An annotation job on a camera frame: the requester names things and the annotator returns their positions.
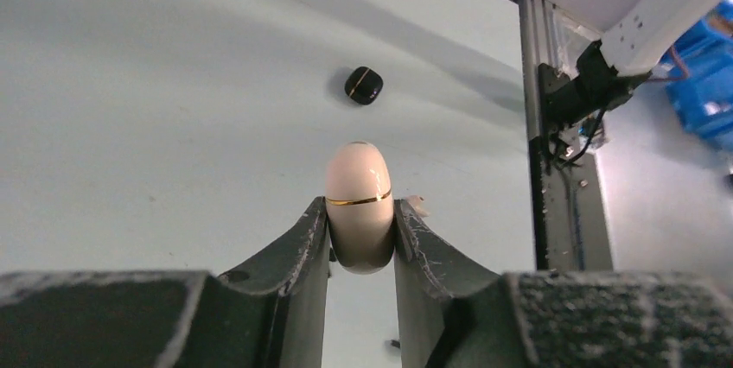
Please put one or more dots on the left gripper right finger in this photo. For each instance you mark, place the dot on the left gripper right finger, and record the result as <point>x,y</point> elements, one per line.
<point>453,312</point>

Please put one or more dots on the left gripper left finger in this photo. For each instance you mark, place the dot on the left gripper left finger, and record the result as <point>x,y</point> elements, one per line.
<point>265,312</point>

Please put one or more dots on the beige earbud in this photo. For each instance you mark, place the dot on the beige earbud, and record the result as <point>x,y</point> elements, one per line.
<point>417,204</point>

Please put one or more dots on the beige earbud charging case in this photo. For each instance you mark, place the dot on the beige earbud charging case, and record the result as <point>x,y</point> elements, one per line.
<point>359,203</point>

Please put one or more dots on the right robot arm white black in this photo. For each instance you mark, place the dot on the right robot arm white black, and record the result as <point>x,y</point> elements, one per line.
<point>612,67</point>

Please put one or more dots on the black earbud charging case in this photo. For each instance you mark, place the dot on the black earbud charging case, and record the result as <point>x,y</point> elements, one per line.
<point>363,85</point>

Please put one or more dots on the blue crate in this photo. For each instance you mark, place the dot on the blue crate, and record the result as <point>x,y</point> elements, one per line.
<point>703,101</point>

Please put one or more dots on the aluminium frame rail front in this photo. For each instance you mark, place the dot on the aluminium frame rail front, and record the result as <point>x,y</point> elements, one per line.
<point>569,224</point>

